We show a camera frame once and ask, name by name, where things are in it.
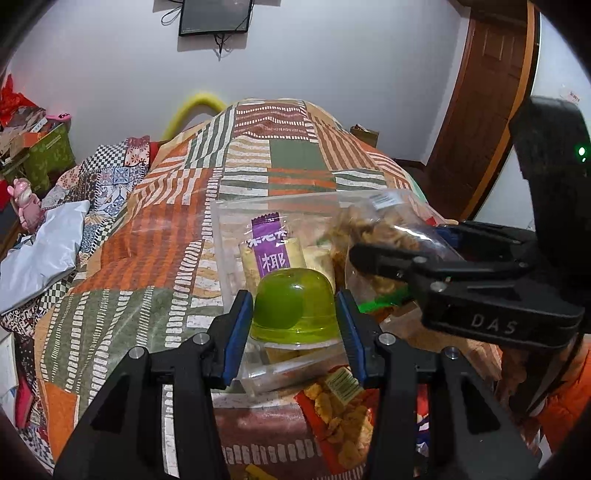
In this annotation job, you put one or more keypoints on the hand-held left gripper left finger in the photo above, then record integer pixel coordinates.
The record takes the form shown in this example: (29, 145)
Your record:
(235, 332)

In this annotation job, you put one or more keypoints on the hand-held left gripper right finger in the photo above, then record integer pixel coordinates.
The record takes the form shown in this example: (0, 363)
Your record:
(353, 337)

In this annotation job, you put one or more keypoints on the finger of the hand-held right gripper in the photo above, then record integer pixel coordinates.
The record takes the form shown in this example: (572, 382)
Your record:
(489, 237)
(461, 272)

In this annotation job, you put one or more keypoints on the green jelly cup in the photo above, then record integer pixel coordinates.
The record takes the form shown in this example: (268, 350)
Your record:
(295, 304)

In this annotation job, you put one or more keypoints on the purple yellow wafer roll packet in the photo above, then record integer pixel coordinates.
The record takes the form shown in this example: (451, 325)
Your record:
(272, 249)

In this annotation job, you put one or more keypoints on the clear plastic container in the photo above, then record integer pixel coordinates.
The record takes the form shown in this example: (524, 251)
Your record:
(231, 240)

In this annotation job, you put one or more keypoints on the clear bag of fried snacks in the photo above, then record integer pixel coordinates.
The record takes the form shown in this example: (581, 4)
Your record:
(369, 230)

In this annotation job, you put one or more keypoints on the green-edged clear snack bag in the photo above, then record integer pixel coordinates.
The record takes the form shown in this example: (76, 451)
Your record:
(383, 302)

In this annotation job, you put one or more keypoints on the red chip bag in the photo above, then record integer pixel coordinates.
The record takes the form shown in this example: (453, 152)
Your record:
(337, 415)

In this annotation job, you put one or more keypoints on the striped patchwork blanket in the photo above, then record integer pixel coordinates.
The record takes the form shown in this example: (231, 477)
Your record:
(184, 230)

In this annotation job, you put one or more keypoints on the wooden door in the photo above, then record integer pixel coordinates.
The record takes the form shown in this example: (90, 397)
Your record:
(485, 115)

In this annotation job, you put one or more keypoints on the small yellow snack packet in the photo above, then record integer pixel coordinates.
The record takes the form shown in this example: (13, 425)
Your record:
(261, 473)

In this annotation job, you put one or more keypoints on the small brown cardboard box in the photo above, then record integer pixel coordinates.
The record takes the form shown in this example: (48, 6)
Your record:
(364, 136)

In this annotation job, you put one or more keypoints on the checkered patterned quilt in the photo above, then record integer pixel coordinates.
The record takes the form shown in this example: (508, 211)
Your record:
(111, 180)

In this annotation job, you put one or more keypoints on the white pillow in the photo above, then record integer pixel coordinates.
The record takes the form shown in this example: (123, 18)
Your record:
(41, 258)

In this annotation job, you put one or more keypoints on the yellow foam tube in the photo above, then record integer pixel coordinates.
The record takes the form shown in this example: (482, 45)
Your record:
(194, 104)

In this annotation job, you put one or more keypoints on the pink toy figure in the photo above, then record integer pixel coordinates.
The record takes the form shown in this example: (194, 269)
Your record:
(27, 203)

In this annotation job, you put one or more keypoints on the green cardboard box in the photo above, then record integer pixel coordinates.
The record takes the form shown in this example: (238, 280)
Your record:
(51, 157)

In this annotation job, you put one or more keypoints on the pile of papers and cardboard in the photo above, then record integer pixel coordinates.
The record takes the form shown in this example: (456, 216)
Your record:
(23, 134)

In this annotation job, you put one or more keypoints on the red plastic bag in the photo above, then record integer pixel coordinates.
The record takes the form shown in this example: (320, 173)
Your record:
(10, 99)

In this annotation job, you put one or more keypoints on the small black wall monitor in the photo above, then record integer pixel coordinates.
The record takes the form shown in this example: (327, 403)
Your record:
(214, 16)

